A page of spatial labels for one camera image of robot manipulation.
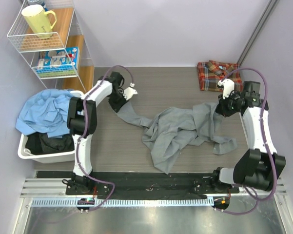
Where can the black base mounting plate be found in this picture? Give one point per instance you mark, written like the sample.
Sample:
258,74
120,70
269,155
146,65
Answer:
156,186

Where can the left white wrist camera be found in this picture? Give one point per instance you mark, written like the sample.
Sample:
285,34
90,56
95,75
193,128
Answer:
130,91

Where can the grey long sleeve shirt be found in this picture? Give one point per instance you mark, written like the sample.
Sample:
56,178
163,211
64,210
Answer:
174,128

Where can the folded plaid shirt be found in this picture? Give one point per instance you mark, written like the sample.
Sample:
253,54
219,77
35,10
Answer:
211,72

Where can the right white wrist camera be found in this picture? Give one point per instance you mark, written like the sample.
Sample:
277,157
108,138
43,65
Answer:
227,86

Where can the aluminium corner post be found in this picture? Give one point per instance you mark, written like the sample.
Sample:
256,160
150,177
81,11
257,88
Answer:
268,11

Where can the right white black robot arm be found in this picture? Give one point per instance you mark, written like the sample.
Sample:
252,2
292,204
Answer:
260,166

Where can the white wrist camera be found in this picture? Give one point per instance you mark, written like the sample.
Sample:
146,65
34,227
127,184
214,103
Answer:
227,86
130,91

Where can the yellow mug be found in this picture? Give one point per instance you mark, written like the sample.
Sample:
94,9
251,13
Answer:
41,22

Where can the black garment in bin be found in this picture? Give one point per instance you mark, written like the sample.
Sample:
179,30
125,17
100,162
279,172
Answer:
41,144

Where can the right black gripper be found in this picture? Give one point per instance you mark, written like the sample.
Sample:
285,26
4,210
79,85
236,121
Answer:
222,108

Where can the white wire shelf rack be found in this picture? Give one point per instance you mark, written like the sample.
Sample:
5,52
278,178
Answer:
66,33

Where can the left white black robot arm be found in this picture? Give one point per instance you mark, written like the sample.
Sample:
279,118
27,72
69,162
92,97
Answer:
82,123

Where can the blue picture box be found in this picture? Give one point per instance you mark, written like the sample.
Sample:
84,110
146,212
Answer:
58,62

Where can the light blue shirt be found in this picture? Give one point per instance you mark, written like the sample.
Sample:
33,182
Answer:
45,112

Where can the white plastic laundry bin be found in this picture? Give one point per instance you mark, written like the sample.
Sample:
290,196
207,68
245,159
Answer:
47,158

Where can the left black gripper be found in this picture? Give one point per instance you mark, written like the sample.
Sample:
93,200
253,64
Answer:
117,107

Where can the aluminium rail frame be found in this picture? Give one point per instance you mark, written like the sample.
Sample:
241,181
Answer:
52,186

